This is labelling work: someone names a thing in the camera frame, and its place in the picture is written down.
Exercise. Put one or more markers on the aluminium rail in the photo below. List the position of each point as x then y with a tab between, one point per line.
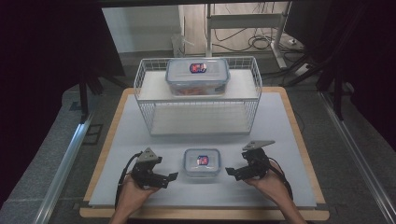
63	171
358	155

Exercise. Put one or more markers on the white power strip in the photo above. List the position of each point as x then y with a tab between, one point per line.
302	70

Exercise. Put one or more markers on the person's right hand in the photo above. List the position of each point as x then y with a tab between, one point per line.
275	186

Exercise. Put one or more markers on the white table mat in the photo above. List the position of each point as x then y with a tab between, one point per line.
202	193

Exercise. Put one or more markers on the white metal desk frame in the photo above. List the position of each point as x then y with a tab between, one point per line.
243	21

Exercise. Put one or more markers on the small clear food container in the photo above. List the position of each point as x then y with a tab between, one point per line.
202	163

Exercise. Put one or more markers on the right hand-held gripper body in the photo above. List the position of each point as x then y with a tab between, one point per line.
257	165

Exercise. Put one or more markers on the black metal stand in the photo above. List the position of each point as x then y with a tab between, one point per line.
337	93
83	96

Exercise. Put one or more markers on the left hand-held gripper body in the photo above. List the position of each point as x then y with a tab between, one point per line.
146	174

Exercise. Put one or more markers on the large clear food container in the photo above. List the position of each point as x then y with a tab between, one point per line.
197	77

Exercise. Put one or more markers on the person's left hand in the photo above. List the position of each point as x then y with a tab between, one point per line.
132	196

